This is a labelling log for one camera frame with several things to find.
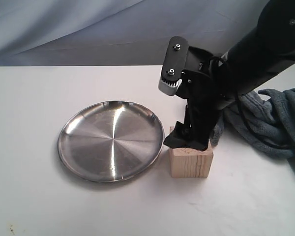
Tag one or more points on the round stainless steel plate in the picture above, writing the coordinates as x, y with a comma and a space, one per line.
111, 141

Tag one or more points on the light wooden cube block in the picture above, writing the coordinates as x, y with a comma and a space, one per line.
190, 163

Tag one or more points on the grey backdrop curtain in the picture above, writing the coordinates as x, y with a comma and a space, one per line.
117, 32

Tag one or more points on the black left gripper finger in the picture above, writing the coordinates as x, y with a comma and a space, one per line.
178, 137

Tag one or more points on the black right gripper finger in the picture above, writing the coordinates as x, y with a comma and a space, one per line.
198, 144

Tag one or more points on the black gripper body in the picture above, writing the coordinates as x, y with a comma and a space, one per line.
202, 88

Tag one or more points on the blue-grey fleece towel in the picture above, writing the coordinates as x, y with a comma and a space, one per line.
271, 114

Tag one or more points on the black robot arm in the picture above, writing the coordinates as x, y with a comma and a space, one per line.
262, 54

